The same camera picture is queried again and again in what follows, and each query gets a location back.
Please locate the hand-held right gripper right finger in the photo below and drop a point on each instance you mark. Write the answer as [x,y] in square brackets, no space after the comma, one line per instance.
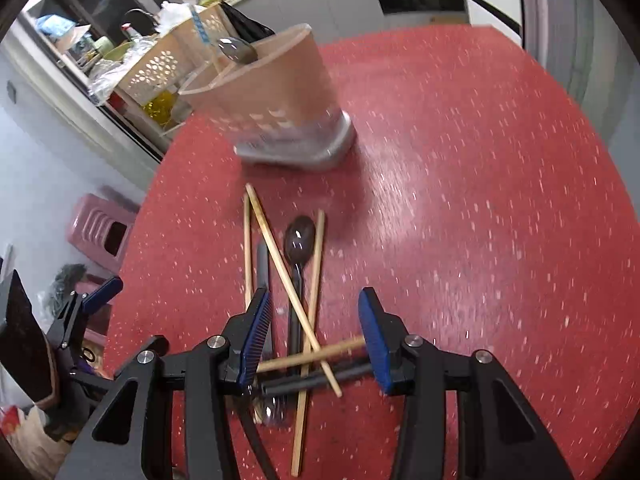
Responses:
[372,332]

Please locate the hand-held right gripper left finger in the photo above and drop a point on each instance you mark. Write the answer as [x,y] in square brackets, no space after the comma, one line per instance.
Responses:
[257,332]

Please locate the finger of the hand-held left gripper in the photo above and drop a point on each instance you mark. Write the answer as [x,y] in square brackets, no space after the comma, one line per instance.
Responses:
[102,295]

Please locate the wooden chopstick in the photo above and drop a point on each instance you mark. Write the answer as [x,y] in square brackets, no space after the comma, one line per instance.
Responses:
[280,270]
[320,352]
[312,300]
[247,250]

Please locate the black chopstick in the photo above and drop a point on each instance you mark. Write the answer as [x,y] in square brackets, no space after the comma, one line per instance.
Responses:
[320,377]

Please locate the dark spoon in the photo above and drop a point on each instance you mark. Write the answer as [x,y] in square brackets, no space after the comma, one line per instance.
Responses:
[300,240]

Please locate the beige utensil holder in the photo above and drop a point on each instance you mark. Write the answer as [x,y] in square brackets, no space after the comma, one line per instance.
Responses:
[285,95]

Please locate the yellow oil bottle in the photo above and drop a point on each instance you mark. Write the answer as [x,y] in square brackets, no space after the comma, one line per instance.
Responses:
[159,106]

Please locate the clear plastic bag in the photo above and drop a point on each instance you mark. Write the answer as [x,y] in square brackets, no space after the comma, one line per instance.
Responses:
[112,72]

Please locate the beige basket storage cart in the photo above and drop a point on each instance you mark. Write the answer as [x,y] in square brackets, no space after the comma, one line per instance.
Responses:
[160,65]

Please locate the pale green cup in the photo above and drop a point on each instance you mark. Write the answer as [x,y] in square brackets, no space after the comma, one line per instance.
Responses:
[102,45]

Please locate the red-capped bottle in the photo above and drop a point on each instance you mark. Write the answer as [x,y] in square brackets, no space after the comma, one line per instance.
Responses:
[131,32]

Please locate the blue bag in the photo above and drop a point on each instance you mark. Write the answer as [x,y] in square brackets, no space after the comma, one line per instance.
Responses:
[52,24]

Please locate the kitchen faucet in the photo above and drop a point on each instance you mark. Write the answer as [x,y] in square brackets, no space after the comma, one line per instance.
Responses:
[140,15]

